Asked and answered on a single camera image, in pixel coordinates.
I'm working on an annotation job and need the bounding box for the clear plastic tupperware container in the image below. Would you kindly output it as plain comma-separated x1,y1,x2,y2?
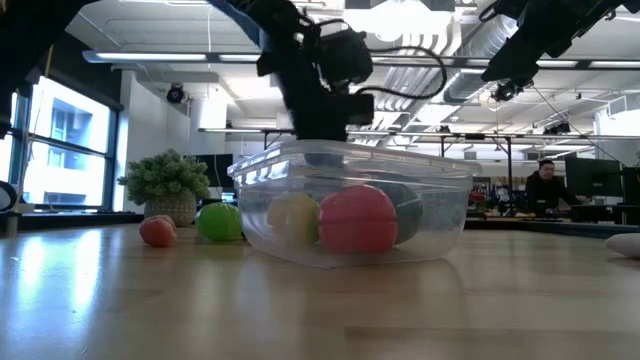
226,138,483,270

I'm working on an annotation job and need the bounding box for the bright ceiling panel light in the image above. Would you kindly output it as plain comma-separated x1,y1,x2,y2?
344,0,455,42

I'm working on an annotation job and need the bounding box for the silver ventilation duct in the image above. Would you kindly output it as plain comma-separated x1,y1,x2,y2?
442,19,506,104

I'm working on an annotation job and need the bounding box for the person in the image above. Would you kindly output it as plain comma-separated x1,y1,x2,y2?
524,158,584,217

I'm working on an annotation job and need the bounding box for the pink toy peach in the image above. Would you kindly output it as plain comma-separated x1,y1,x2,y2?
139,215,178,249

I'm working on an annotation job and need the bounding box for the black computer monitor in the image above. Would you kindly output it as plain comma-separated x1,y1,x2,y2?
195,153,235,201
565,157,624,198
622,167,640,206

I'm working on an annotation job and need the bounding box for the yellow toy lemon with leaf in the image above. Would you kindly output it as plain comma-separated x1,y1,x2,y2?
266,191,322,247

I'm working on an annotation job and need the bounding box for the light green toy lime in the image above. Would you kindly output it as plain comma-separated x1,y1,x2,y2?
194,201,245,244

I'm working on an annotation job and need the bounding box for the green faux potted plant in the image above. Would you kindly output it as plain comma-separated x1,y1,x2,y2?
118,148,211,228

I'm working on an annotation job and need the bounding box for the black background gantry frame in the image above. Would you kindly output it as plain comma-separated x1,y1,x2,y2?
439,132,514,204
198,126,296,151

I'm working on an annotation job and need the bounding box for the red toy tomato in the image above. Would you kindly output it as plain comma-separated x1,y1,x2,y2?
317,184,400,255

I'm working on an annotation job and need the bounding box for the striped green toy watermelon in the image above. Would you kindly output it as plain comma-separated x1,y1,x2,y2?
368,173,425,246

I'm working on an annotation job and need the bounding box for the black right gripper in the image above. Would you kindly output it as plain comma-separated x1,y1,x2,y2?
482,0,621,87

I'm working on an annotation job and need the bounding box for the long linear ceiling light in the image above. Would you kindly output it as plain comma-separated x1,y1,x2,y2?
82,49,640,70

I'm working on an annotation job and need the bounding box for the round black ceiling camera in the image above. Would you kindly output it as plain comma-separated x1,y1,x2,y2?
166,83,187,105

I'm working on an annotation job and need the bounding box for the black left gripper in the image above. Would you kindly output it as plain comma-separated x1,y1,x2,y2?
257,28,376,143

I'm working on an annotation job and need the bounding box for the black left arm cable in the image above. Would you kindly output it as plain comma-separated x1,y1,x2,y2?
353,45,449,101

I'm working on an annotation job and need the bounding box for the large office window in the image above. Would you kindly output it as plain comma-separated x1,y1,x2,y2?
0,74,121,211

